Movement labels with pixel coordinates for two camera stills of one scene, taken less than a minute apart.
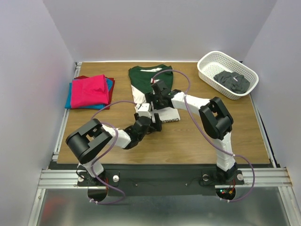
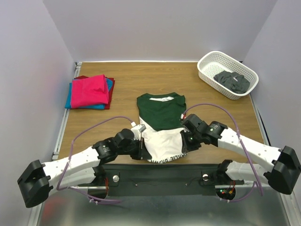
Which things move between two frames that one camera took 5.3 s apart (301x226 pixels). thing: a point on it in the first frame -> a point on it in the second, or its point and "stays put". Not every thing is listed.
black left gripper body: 152,128 -> 134,149
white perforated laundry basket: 226,75 stays put
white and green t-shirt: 141,78 -> 161,115
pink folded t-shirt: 89,91 stays put
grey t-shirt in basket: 233,81 stays put
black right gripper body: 150,100 -> 185,140
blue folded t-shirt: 68,105 stays put
